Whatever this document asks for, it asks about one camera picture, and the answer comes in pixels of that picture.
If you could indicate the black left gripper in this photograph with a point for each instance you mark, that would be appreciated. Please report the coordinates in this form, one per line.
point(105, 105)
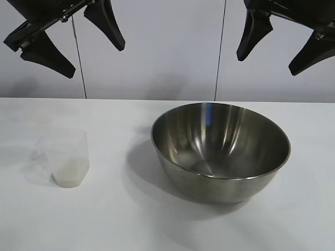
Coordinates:
point(52, 15)

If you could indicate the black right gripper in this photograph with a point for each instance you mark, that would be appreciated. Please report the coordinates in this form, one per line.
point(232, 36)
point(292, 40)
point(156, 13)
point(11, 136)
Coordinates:
point(301, 13)

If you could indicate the clear plastic measuring cup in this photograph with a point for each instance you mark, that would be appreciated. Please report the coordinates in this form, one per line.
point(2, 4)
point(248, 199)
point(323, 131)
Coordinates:
point(76, 146)

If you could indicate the white uncooked rice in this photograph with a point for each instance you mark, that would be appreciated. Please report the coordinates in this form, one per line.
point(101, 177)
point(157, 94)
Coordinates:
point(70, 175)

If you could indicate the stainless steel mixing bowl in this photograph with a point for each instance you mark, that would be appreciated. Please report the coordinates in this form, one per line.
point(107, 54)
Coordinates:
point(225, 183)

